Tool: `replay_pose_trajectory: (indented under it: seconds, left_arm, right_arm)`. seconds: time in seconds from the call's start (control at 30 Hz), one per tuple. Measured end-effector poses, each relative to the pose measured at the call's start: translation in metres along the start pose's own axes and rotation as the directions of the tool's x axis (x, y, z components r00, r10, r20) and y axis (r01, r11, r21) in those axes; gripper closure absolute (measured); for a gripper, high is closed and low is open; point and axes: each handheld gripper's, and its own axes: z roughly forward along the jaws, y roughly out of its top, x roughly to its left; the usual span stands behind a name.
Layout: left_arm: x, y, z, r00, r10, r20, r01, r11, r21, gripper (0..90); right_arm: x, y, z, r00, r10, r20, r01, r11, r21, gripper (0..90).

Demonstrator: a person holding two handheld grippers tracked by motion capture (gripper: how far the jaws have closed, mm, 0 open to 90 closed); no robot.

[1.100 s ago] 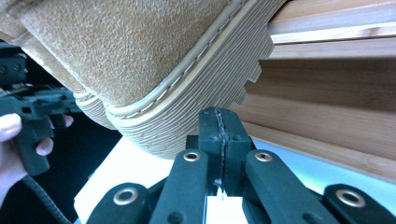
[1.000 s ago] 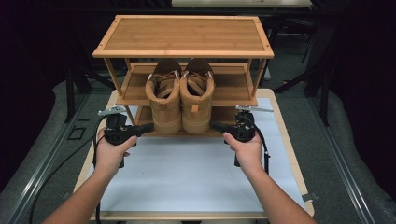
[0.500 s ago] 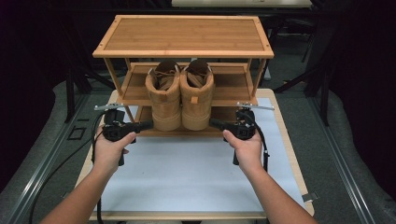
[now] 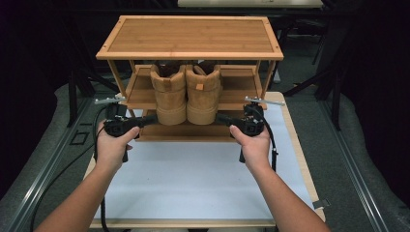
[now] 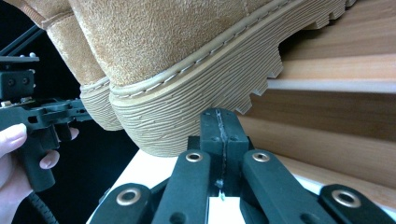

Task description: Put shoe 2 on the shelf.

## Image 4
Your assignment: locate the person's left hand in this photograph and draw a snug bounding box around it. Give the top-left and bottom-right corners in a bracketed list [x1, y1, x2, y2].
[95, 120, 141, 173]

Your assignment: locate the person's right hand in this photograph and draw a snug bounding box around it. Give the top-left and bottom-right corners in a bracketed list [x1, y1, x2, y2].
[228, 124, 272, 173]

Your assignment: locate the grey metal clip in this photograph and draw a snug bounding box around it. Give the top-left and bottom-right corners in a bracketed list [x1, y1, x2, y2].
[311, 198, 332, 211]

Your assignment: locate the metal floor rail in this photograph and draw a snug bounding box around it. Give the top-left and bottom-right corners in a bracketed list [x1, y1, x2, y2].
[4, 96, 96, 232]
[317, 96, 393, 232]

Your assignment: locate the black metal stand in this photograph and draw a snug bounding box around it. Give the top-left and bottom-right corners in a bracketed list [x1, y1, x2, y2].
[66, 69, 98, 129]

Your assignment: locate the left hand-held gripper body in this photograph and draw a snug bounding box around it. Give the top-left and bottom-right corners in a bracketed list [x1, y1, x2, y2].
[94, 95, 147, 163]

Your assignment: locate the thick black braided cable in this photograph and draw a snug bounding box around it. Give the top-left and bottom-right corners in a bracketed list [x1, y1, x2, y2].
[92, 105, 109, 232]

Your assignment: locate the wooden shoe rack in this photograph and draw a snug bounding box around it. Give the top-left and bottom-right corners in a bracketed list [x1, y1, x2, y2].
[95, 14, 285, 143]

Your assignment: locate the dark tripod stand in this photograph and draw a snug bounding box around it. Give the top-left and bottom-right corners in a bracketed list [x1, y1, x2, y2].
[282, 61, 343, 131]

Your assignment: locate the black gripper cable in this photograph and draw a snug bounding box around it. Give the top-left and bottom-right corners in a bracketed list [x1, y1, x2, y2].
[252, 104, 278, 173]

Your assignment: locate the tan suede boot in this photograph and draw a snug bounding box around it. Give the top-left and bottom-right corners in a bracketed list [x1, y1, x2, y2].
[185, 63, 223, 126]
[149, 63, 188, 127]

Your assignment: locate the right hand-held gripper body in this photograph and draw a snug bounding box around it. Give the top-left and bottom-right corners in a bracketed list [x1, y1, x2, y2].
[228, 96, 286, 164]

